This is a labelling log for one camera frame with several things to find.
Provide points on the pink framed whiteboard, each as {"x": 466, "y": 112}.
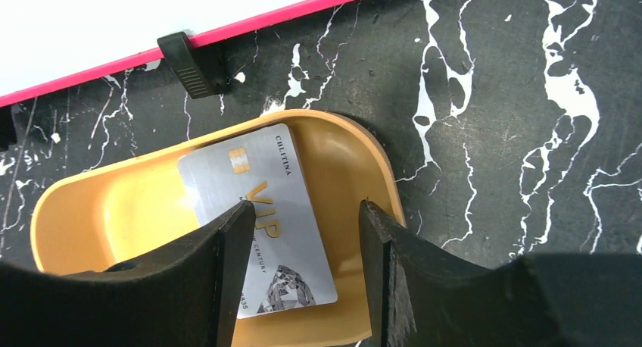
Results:
{"x": 47, "y": 45}

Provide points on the orange oval tray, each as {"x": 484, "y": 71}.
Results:
{"x": 92, "y": 220}

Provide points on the black whiteboard stand foot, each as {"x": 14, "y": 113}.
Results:
{"x": 201, "y": 70}

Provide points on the silver VIP card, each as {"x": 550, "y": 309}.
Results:
{"x": 287, "y": 267}

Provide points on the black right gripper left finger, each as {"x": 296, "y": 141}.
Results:
{"x": 184, "y": 293}

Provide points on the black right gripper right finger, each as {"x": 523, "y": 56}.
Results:
{"x": 421, "y": 295}

